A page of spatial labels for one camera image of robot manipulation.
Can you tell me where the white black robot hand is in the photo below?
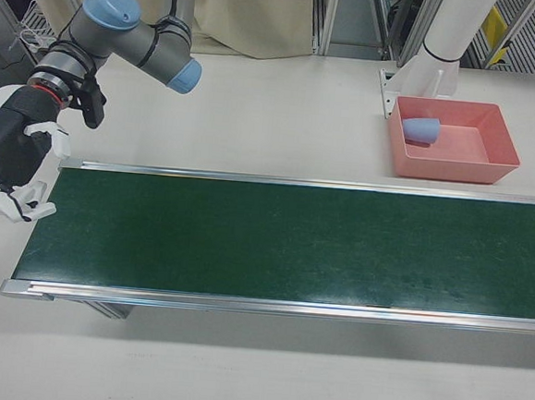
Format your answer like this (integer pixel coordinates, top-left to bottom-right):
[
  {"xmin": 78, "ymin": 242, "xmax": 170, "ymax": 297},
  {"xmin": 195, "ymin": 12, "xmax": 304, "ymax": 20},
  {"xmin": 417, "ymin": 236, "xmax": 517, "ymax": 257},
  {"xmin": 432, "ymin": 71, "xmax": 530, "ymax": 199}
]
[{"xmin": 0, "ymin": 83, "xmax": 77, "ymax": 227}]

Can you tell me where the light blue plastic cup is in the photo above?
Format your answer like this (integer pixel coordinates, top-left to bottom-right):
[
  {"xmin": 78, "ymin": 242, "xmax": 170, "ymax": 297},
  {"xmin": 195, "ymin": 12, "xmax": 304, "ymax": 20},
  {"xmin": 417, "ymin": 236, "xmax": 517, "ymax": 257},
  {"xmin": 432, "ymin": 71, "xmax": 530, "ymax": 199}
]
[{"xmin": 400, "ymin": 115, "xmax": 442, "ymax": 148}]

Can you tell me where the pink plastic box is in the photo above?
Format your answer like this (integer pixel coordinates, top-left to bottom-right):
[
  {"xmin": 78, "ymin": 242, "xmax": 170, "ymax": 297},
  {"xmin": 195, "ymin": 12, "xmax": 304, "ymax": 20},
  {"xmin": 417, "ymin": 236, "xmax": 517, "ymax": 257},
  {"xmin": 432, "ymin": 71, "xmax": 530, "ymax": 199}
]
[{"xmin": 384, "ymin": 95, "xmax": 526, "ymax": 188}]

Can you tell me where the green conveyor belt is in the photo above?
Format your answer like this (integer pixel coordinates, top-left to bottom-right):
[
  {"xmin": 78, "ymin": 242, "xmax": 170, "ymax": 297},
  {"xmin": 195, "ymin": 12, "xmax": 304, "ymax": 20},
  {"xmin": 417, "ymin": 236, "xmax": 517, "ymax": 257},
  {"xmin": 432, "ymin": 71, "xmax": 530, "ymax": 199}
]
[
  {"xmin": 10, "ymin": 161, "xmax": 535, "ymax": 322},
  {"xmin": 0, "ymin": 152, "xmax": 535, "ymax": 355}
]

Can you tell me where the beige curtain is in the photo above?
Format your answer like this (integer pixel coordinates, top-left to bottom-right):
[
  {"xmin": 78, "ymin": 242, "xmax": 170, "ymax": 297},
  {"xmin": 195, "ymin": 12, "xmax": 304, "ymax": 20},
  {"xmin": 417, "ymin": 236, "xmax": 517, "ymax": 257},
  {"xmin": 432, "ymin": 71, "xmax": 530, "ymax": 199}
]
[{"xmin": 6, "ymin": 0, "xmax": 322, "ymax": 64}]

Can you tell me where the aluminium profile rack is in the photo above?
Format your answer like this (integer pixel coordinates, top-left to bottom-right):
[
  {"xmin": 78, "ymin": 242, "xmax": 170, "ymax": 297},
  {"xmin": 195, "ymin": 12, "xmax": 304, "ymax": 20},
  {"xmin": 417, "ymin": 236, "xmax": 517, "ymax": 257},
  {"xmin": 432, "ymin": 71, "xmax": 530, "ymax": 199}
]
[{"xmin": 309, "ymin": 0, "xmax": 432, "ymax": 66}]

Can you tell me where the white column stand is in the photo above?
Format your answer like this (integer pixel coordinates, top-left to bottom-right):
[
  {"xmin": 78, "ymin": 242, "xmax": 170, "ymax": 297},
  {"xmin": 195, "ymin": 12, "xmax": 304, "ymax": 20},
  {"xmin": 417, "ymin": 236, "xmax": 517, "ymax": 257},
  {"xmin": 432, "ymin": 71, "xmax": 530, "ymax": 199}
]
[{"xmin": 374, "ymin": 0, "xmax": 497, "ymax": 128}]

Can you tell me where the yellow plastic piece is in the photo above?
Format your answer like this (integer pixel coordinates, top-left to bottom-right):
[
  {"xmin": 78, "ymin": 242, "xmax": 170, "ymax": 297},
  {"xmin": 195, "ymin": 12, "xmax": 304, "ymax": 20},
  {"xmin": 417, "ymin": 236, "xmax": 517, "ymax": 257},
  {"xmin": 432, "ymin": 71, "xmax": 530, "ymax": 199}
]
[
  {"xmin": 483, "ymin": 4, "xmax": 509, "ymax": 34},
  {"xmin": 493, "ymin": 41, "xmax": 513, "ymax": 67}
]

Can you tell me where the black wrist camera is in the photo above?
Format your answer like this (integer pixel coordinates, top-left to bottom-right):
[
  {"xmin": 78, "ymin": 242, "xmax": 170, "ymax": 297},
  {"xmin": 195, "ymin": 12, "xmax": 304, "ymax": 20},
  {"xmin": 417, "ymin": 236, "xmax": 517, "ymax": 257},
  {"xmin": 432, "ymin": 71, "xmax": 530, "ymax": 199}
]
[{"xmin": 71, "ymin": 78, "xmax": 110, "ymax": 130}]

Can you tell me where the white wire rack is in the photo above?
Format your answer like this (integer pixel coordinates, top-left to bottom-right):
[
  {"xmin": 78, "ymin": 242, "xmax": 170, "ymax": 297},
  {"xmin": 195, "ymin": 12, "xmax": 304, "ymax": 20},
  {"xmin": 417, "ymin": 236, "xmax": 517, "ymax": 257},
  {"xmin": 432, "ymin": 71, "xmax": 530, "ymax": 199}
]
[{"xmin": 18, "ymin": 0, "xmax": 62, "ymax": 50}]

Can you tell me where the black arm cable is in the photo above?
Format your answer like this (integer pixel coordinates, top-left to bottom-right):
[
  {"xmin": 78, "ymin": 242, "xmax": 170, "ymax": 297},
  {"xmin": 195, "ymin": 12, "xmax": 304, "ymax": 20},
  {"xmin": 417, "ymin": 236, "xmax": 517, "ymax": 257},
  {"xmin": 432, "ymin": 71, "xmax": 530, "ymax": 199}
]
[{"xmin": 49, "ymin": 0, "xmax": 196, "ymax": 92}]

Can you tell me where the slanted aluminium frame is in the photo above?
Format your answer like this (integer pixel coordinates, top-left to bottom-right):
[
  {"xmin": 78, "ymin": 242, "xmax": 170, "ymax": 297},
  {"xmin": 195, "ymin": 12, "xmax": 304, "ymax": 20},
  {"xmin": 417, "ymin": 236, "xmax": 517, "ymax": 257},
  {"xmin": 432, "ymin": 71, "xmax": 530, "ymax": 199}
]
[{"xmin": 461, "ymin": 0, "xmax": 535, "ymax": 74}]

